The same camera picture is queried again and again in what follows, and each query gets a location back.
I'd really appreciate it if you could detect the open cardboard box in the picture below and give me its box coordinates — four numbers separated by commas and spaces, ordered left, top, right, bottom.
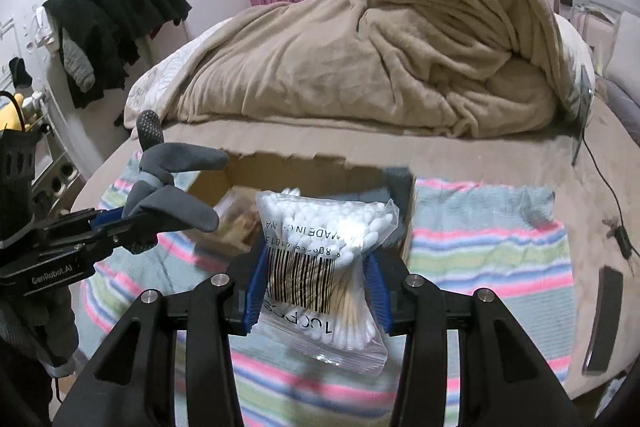
186, 152, 414, 254

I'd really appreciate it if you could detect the black clothes pile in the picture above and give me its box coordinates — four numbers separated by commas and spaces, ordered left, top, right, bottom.
43, 0, 191, 108

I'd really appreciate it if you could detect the white floral duvet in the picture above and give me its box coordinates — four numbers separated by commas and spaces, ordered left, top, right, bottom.
124, 17, 231, 130

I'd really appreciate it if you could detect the clear plastic snack bag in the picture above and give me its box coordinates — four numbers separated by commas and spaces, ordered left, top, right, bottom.
212, 185, 260, 254

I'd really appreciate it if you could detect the black phone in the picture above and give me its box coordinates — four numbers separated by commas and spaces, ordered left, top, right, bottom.
582, 265, 624, 376

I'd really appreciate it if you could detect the yellow plush toy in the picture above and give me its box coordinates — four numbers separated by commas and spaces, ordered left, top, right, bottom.
0, 93, 24, 131

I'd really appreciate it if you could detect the black charger cable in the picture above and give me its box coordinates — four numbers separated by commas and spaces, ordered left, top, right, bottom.
581, 141, 640, 260

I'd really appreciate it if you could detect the striped colourful towel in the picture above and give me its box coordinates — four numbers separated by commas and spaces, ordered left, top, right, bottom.
76, 172, 576, 426

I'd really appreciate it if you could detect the white floral pillow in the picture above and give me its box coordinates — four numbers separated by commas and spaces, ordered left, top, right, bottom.
604, 12, 640, 102

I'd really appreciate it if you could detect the grey pillow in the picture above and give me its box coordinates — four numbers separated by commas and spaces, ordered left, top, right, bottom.
603, 79, 640, 145

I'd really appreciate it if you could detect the cotton swab bag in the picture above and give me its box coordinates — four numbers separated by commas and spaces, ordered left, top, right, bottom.
256, 190, 399, 375

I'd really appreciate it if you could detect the beige fleece blanket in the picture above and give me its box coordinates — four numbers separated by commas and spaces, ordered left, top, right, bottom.
124, 0, 576, 141

